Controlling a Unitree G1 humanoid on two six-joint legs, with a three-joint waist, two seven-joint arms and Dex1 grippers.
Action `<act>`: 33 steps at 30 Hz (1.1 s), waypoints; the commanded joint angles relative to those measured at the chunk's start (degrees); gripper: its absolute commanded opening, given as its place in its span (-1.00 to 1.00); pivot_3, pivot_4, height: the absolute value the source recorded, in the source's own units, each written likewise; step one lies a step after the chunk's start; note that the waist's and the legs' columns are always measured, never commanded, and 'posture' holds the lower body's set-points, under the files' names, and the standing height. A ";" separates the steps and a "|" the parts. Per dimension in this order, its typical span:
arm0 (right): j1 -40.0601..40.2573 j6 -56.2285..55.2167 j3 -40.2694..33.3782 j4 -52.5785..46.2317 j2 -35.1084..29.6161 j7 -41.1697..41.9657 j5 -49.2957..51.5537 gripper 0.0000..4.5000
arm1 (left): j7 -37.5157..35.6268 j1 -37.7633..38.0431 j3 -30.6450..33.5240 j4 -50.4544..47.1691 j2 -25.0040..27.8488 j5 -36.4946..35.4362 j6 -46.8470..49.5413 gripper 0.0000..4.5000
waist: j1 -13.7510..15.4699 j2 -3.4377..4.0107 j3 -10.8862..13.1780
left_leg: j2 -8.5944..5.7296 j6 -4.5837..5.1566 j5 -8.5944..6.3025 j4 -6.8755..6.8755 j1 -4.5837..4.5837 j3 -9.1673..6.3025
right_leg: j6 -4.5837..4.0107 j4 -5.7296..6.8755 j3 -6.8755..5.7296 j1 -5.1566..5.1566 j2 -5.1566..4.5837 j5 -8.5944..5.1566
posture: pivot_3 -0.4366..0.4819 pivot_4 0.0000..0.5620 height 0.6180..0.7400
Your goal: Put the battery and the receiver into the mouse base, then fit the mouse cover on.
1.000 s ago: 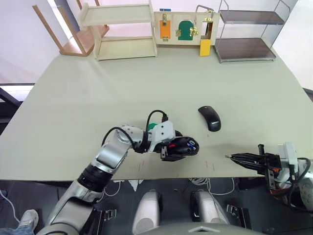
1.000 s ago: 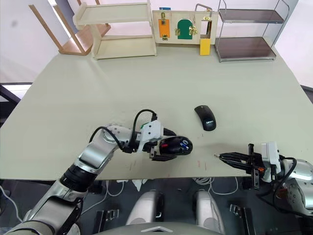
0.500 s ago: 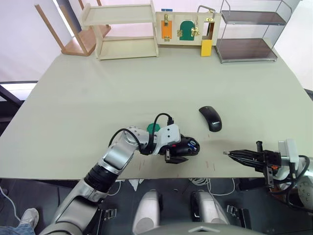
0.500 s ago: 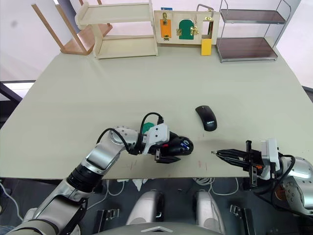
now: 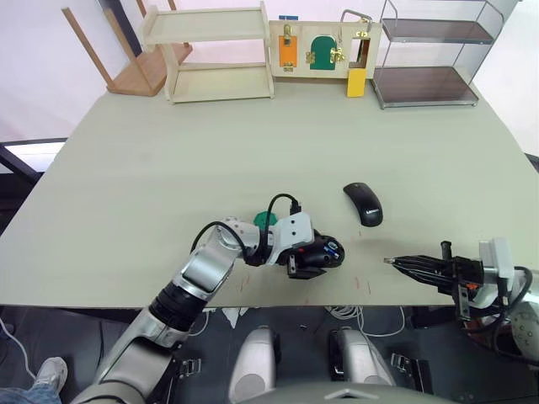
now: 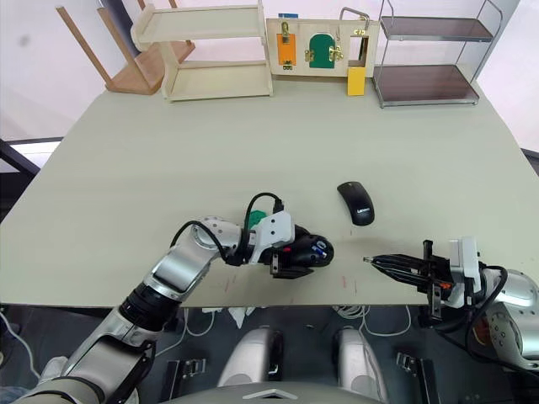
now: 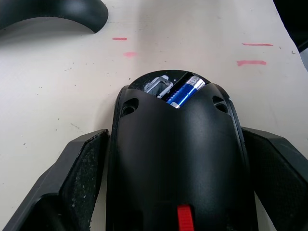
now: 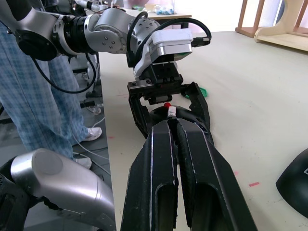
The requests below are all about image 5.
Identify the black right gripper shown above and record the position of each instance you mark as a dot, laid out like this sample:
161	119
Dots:
463	269

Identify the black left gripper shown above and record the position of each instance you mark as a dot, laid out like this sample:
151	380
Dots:
304	257

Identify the black mouse base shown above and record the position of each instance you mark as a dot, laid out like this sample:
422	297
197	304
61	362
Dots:
326	257

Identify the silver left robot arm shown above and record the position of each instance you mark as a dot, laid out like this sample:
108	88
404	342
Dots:
202	269

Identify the battery with blue print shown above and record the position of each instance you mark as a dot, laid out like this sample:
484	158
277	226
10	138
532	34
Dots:
333	247

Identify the black mouse cover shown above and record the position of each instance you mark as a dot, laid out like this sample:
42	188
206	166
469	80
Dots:
364	204

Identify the green round plastic piece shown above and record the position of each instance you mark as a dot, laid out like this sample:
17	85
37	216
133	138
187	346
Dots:
264	219

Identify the silver metal clasp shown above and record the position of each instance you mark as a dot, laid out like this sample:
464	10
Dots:
190	366
403	362

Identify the silver right robot leg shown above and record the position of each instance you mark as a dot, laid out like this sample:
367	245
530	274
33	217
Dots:
362	362

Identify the silver robot leg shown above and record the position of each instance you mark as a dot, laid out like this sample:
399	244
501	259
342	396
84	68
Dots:
362	362
252	362

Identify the silver left robot leg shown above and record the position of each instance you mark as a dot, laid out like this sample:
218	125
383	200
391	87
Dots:
252	362

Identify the grey robot torso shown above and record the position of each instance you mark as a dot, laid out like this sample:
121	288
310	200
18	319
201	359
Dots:
349	396

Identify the metal rack with brown shelves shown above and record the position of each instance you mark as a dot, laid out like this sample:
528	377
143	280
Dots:
425	80

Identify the light wooden two-tier shelf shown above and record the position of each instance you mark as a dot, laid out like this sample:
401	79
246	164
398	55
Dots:
219	80

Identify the wooden latch board coloured doors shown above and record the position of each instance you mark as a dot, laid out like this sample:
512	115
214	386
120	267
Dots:
320	46

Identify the small blue object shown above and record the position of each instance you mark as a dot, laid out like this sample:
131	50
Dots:
288	17

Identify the brown wooden stool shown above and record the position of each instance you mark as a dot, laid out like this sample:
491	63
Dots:
139	71

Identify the grey sneaker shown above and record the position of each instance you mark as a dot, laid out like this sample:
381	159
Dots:
51	372

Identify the blue jeans leg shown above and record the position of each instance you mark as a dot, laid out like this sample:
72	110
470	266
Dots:
25	395

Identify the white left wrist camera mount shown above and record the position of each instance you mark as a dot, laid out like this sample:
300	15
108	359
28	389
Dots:
295	232

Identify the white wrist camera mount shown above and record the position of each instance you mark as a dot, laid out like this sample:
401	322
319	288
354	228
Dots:
499	256
295	232

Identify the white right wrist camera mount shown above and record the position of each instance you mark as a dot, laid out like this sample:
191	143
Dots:
499	256

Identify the black metal frame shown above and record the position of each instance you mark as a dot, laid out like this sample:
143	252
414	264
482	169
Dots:
17	162

